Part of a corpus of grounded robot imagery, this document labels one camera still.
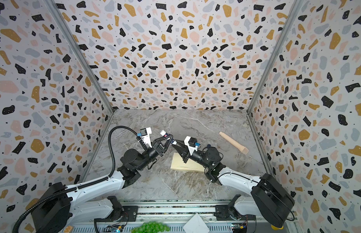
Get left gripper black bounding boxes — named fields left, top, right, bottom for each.
left=136, top=135, right=172, bottom=173

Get cream yellow envelope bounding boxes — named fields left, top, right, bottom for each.
left=171, top=153, right=204, bottom=172

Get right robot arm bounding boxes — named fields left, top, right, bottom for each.
left=173, top=140, right=295, bottom=228

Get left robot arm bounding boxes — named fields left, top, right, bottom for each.
left=30, top=135, right=174, bottom=233

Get green grape bunch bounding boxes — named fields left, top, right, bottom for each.
left=130, top=221, right=170, bottom=233

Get small circuit board right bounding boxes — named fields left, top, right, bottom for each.
left=231, top=223, right=247, bottom=233

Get small circuit board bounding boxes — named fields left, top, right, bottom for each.
left=231, top=223, right=247, bottom=233
left=105, top=224, right=125, bottom=233

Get small circuit board left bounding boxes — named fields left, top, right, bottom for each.
left=105, top=224, right=125, bottom=233

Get yellow cylinder object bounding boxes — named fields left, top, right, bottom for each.
left=271, top=225, right=284, bottom=231

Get small wooden block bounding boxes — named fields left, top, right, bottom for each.
left=63, top=226, right=74, bottom=233

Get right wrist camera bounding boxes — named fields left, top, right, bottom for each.
left=184, top=136, right=200, bottom=156

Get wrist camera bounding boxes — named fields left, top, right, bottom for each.
left=184, top=136, right=200, bottom=156
left=136, top=127, right=152, bottom=150

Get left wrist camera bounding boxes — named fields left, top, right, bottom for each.
left=136, top=127, right=152, bottom=150

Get wooden stamp handle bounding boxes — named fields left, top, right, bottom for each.
left=219, top=132, right=249, bottom=155

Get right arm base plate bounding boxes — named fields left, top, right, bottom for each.
left=214, top=205, right=256, bottom=221

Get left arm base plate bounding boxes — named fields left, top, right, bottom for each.
left=94, top=205, right=139, bottom=223

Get left aluminium corner post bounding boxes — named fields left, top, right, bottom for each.
left=44, top=1, right=114, bottom=114

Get aluminium corner post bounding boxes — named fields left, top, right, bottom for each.
left=247, top=0, right=303, bottom=116
left=44, top=1, right=114, bottom=114

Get black corrugated cable hose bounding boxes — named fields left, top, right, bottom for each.
left=12, top=126, right=140, bottom=233

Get right aluminium corner post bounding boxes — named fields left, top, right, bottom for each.
left=247, top=0, right=303, bottom=116

